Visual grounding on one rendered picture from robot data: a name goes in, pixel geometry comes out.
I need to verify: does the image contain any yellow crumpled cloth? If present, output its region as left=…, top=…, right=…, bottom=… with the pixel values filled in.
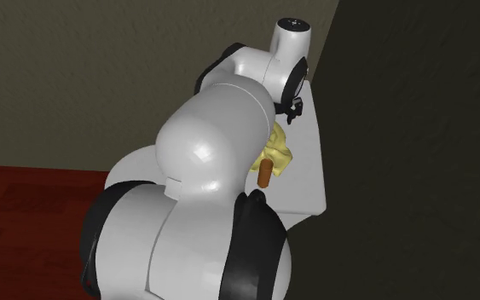
left=249, top=122, right=294, bottom=178

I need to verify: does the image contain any white table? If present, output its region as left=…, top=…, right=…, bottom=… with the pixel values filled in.
left=244, top=78, right=328, bottom=232

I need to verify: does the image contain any brown cylinder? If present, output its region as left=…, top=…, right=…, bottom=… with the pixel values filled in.
left=255, top=159, right=275, bottom=190

